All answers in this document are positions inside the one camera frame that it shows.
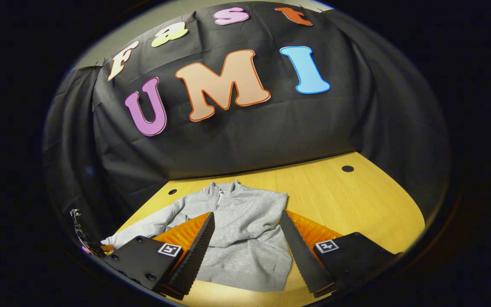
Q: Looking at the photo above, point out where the grey zip-neck sweatshirt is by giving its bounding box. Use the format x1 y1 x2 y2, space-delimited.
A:
101 180 293 293

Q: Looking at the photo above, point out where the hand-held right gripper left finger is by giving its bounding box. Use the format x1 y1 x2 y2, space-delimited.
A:
101 212 216 300

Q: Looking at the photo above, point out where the black backdrop cloth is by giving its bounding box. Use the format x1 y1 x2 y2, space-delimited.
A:
43 2 451 252

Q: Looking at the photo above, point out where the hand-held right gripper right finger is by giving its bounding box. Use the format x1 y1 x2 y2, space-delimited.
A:
280 209 401 298

